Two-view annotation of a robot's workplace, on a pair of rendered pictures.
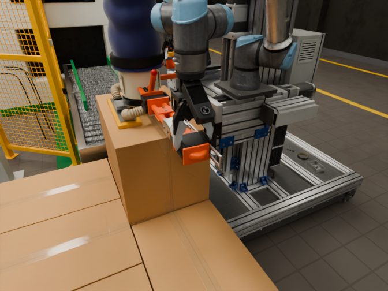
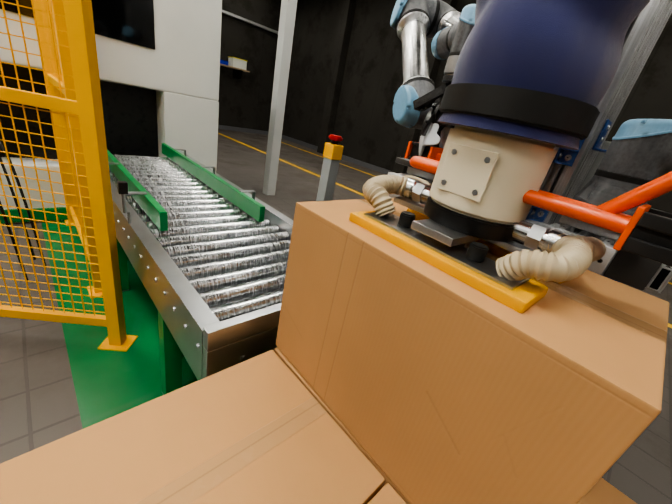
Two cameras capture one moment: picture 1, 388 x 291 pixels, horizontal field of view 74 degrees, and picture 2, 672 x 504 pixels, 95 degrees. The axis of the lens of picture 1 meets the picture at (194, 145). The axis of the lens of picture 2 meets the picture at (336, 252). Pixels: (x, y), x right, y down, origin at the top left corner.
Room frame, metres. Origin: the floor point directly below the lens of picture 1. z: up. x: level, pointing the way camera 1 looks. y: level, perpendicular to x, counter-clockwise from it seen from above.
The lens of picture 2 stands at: (0.71, 0.68, 1.14)
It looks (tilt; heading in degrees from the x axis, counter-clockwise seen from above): 24 degrees down; 338
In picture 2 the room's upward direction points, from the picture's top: 12 degrees clockwise
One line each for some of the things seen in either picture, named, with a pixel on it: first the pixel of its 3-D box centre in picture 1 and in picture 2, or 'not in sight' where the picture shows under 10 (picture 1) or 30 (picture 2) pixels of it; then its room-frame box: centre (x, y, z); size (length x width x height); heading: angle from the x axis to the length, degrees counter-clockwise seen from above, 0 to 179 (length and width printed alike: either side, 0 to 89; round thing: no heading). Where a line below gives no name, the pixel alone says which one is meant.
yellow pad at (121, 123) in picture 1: (122, 107); (436, 241); (1.12, 0.33, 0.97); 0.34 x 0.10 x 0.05; 24
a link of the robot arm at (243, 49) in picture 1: (249, 50); (644, 147); (1.23, -0.26, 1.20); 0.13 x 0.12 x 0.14; 55
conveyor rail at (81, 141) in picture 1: (72, 100); (114, 209); (2.41, 1.20, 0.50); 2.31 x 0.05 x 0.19; 26
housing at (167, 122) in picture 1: (175, 127); not in sight; (0.73, 0.06, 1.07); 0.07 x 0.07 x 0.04; 24
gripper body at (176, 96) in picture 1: (189, 93); not in sight; (0.63, 0.01, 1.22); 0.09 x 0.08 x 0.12; 24
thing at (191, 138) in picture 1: (190, 146); not in sight; (0.60, 0.01, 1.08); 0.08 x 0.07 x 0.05; 24
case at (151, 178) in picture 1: (149, 144); (433, 327); (1.15, 0.23, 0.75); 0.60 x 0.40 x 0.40; 25
